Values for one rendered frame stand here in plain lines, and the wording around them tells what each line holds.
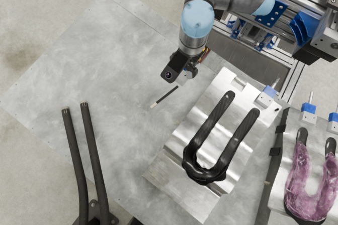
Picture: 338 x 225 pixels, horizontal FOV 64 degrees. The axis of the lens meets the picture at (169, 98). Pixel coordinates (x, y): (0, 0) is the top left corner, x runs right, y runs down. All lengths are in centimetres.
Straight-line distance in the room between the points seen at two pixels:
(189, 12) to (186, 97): 51
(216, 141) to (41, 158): 132
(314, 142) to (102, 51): 90
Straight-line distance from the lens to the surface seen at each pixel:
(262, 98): 102
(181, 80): 93
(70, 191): 193
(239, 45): 189
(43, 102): 116
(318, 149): 114
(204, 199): 100
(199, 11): 64
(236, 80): 107
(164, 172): 98
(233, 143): 99
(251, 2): 73
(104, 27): 122
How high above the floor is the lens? 184
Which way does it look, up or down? 75 degrees down
